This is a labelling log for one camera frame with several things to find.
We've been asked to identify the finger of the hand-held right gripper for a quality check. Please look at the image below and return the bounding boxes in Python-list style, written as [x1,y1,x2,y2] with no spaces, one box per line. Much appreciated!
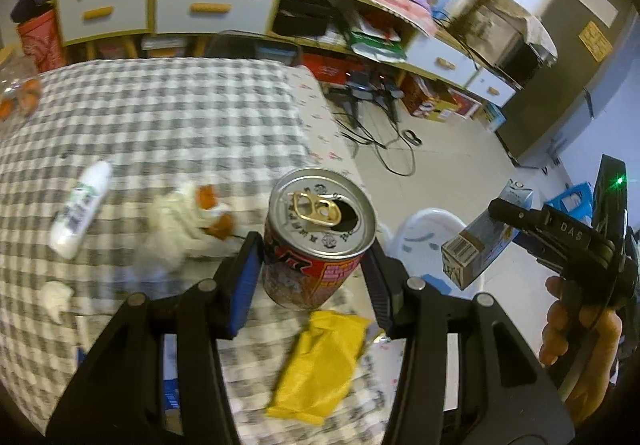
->
[487,198,606,246]
[515,230,571,276]

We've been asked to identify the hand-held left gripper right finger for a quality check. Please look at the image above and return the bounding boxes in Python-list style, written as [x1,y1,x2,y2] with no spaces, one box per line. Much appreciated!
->
[361,245,576,445]

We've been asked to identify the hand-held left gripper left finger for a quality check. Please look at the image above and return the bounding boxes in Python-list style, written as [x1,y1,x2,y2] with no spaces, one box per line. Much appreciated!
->
[45,231,266,445]

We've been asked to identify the milk carton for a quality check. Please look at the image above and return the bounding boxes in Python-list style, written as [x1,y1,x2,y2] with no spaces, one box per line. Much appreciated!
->
[441,179,535,290]

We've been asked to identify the red drink can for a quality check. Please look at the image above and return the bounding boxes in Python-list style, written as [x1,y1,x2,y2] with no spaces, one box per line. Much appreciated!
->
[261,167,377,311]

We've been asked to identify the white plastic basin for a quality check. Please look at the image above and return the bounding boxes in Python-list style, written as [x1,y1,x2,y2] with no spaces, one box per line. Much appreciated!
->
[385,208,473,296]

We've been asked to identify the white tissue wad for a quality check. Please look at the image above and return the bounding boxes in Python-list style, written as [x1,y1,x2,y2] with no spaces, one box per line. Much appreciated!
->
[132,180,241,276]

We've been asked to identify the yellow snack wrapper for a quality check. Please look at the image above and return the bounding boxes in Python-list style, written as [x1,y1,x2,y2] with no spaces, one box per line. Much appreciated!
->
[265,309,386,427]

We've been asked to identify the person's right hand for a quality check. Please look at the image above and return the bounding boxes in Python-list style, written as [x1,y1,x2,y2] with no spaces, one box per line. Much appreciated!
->
[539,275,626,428]

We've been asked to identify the blue plastic stool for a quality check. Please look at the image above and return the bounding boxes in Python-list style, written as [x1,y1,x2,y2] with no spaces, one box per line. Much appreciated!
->
[545,181,596,226]

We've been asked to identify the orange peel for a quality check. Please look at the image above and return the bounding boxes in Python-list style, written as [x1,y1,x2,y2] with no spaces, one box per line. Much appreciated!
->
[195,184,236,241]

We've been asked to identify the small blue cardboard box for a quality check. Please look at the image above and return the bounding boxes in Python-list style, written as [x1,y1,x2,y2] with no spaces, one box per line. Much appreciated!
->
[482,102,506,133]

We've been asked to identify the grey cabinet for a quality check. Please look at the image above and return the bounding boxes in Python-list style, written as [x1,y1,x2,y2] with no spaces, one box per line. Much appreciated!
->
[500,0,640,171]

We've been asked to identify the red white cardboard box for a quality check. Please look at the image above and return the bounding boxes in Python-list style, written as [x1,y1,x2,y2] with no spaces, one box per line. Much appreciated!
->
[447,90,481,121]

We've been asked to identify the red yellow cardboard box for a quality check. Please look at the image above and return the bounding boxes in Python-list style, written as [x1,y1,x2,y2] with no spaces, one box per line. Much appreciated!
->
[400,75,451,118]

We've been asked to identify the cloth-covered black appliance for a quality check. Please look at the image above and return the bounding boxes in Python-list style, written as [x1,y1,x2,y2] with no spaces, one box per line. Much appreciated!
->
[470,0,558,76]

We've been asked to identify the yellow paper notice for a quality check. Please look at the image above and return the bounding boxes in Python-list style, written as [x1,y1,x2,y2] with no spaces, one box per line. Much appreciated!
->
[580,21,613,60]

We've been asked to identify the floral bed sheet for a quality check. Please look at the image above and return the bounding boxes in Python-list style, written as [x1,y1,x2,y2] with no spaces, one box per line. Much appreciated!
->
[290,68,363,186]

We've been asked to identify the white plastic bottle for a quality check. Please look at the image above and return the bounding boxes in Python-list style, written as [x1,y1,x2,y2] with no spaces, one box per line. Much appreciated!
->
[50,161,113,258]

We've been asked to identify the grey white checked blanket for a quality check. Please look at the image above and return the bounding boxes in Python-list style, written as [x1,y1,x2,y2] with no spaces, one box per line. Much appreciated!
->
[0,58,401,445]

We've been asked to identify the long yellow desk with drawers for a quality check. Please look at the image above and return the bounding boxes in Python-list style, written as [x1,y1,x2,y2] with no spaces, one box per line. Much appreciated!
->
[270,0,518,108]

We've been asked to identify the small crumpled tissue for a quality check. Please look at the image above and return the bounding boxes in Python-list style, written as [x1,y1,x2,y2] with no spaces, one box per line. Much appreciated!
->
[39,281,73,323]

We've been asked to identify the black stand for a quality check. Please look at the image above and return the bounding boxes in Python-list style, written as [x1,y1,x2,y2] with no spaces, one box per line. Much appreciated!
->
[325,70,406,126]

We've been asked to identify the white paper notice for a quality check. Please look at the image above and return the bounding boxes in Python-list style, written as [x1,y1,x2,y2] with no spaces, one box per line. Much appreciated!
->
[579,0,621,25]

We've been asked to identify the black chair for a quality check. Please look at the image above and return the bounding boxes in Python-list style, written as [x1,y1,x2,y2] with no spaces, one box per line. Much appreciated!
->
[205,29,304,71]

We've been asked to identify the green plastic bag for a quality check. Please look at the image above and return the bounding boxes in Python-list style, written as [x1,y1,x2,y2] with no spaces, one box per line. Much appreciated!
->
[350,28,406,61]

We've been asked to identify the black box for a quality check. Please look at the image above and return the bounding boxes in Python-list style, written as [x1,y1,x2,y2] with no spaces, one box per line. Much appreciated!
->
[272,0,338,38]

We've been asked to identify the bag of oranges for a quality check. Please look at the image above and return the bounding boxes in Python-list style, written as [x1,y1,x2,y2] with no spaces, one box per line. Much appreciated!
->
[0,58,43,121]

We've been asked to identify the red bag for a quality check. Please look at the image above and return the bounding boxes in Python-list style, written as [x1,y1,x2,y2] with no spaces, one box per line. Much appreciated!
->
[17,10,66,73]

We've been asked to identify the black floor cables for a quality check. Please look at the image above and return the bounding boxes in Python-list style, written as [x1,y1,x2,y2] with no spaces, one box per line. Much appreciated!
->
[330,95,423,176]

